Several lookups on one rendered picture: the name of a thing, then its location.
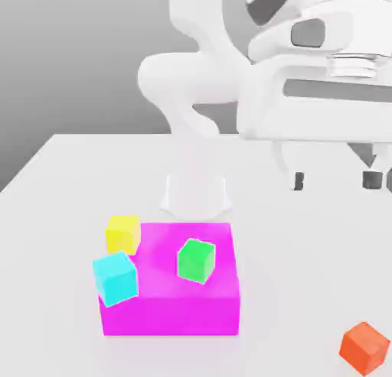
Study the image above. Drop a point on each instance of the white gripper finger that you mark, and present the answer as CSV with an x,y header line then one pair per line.
x,y
381,166
291,166

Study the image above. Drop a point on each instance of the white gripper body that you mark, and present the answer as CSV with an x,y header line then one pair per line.
x,y
306,120

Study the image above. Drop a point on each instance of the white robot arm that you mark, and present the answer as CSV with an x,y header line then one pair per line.
x,y
196,77

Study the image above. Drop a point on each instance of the small green cube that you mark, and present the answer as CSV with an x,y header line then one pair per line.
x,y
196,262

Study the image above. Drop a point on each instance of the small yellow cube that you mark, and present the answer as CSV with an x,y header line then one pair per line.
x,y
122,236

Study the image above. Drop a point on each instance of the small orange cube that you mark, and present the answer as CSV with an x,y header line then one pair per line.
x,y
363,349

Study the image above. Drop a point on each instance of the small cyan cube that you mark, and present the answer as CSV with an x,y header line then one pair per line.
x,y
114,279

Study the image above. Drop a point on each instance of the large magenta box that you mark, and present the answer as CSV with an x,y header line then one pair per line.
x,y
183,312

